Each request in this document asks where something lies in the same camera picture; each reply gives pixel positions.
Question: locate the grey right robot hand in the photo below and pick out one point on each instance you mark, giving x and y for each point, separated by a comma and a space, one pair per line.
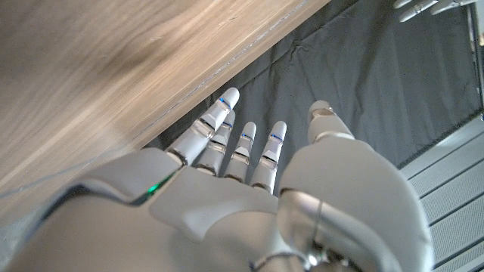
211, 211

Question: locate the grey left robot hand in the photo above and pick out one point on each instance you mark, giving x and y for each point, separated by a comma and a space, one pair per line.
431, 7

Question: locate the black fabric backdrop curtain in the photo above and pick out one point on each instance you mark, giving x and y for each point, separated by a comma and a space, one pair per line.
359, 83

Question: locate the wooden table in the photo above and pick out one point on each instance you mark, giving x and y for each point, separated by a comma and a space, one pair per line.
211, 83

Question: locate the grey perforated panel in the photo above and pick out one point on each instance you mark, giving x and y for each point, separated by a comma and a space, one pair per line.
450, 196

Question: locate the black backdrop frame pole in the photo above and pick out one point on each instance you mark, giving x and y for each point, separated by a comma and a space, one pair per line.
475, 53

